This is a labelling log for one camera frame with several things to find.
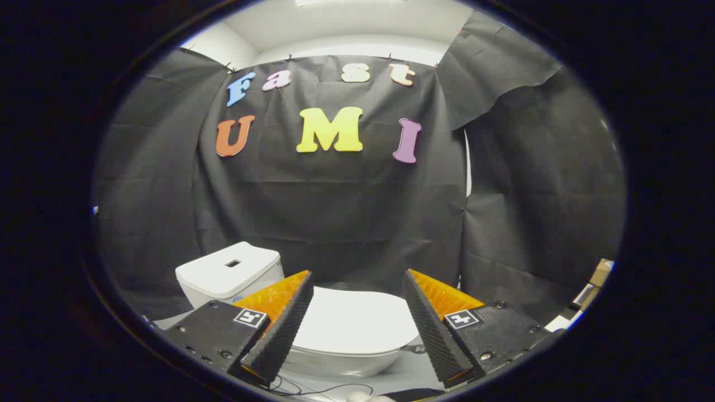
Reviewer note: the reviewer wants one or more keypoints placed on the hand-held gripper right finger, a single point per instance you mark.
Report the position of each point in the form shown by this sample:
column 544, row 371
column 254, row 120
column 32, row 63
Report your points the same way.
column 438, row 340

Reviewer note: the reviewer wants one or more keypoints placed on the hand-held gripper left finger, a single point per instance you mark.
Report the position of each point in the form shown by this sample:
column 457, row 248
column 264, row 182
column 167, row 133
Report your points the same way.
column 282, row 335

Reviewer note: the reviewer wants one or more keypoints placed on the white toilet lid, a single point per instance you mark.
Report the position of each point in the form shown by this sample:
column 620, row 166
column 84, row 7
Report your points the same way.
column 357, row 321

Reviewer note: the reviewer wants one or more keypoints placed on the white toilet bowl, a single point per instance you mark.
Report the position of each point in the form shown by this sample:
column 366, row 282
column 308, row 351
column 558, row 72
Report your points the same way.
column 341, row 363

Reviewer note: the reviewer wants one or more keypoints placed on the white toilet tank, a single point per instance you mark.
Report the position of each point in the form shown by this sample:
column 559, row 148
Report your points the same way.
column 226, row 273

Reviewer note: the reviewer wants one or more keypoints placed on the black backdrop cloth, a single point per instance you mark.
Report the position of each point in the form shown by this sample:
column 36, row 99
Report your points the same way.
column 335, row 212

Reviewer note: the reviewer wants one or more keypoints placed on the cardboard box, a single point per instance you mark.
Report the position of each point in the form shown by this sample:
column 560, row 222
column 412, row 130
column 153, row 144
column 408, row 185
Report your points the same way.
column 602, row 272

